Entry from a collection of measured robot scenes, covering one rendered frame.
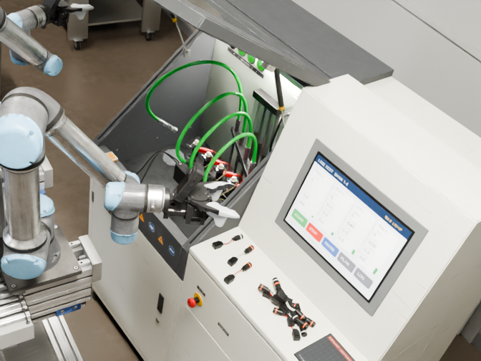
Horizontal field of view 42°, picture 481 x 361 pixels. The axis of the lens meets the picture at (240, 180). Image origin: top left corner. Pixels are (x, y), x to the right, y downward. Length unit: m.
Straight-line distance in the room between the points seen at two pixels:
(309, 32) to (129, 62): 2.70
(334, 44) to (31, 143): 1.36
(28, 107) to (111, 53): 3.59
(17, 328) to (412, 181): 1.23
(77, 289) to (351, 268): 0.90
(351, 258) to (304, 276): 0.22
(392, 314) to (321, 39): 1.10
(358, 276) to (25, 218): 1.00
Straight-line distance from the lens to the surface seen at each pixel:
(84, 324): 3.20
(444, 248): 1.84
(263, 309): 2.09
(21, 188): 1.65
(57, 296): 2.18
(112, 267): 2.90
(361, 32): 3.69
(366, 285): 2.00
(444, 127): 2.28
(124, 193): 1.66
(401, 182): 1.88
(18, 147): 1.54
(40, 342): 2.90
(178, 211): 1.71
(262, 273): 2.19
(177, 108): 2.77
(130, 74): 4.91
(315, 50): 2.42
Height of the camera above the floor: 2.59
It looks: 40 degrees down
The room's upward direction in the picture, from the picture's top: 13 degrees clockwise
